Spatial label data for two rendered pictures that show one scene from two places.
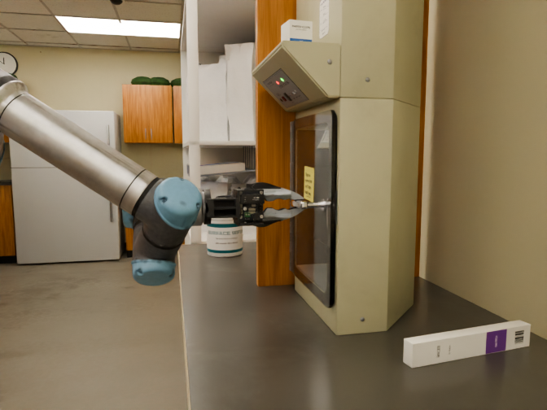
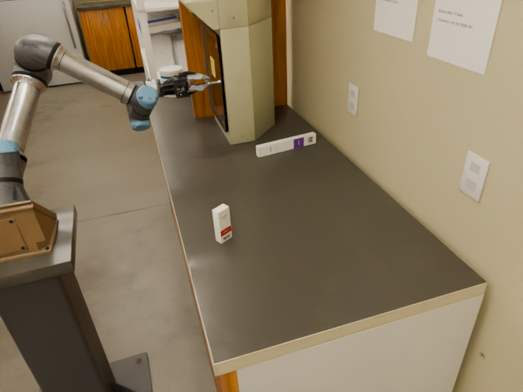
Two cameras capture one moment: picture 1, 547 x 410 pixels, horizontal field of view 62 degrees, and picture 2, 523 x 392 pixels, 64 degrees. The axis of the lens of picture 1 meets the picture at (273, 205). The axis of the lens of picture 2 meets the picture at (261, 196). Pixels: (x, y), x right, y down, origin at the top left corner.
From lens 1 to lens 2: 0.87 m
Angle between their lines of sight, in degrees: 26
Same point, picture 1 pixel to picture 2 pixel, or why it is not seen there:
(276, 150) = (195, 39)
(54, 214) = not seen: hidden behind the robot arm
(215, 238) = not seen: hidden behind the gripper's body
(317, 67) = (205, 14)
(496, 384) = (289, 161)
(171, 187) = (143, 91)
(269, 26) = not seen: outside the picture
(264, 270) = (198, 110)
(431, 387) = (262, 164)
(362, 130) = (233, 45)
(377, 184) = (243, 71)
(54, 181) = (15, 14)
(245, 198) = (178, 84)
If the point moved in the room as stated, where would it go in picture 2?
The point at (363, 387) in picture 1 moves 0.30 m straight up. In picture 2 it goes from (236, 166) to (229, 91)
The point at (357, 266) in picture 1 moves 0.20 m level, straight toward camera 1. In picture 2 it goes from (237, 112) to (229, 131)
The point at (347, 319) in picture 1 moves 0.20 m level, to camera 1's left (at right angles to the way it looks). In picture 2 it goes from (235, 137) to (188, 141)
